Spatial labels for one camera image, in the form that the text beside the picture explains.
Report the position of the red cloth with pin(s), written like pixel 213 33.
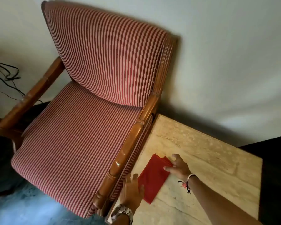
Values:
pixel 153 179

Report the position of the red striped wooden armchair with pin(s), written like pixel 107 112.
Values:
pixel 84 128

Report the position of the person's left hand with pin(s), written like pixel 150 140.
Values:
pixel 131 194

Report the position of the beige marble side table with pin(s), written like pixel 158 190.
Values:
pixel 213 166

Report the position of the person's right hand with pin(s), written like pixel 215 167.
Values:
pixel 180 169

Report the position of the silver metal wristwatch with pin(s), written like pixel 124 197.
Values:
pixel 123 212

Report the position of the person's right forearm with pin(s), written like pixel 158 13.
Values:
pixel 220 208

